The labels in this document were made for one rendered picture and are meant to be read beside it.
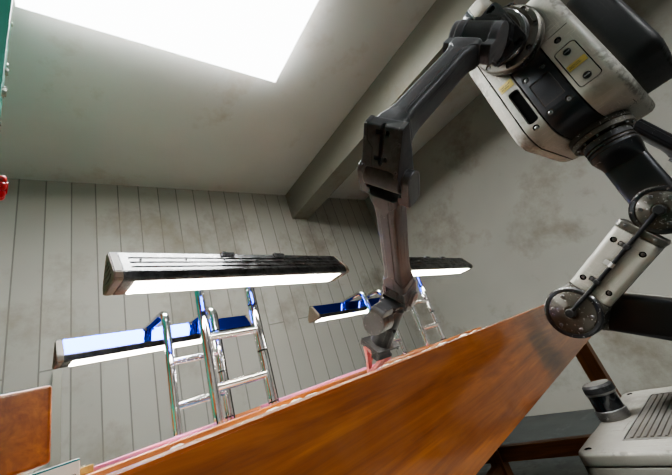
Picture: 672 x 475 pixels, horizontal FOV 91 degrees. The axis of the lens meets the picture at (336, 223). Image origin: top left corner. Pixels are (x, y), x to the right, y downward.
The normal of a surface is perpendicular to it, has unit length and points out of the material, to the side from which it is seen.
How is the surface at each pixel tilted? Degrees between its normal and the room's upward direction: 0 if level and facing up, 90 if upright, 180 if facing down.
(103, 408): 90
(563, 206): 90
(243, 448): 90
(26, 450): 90
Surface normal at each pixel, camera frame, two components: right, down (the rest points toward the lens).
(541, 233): -0.79, 0.00
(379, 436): 0.65, -0.50
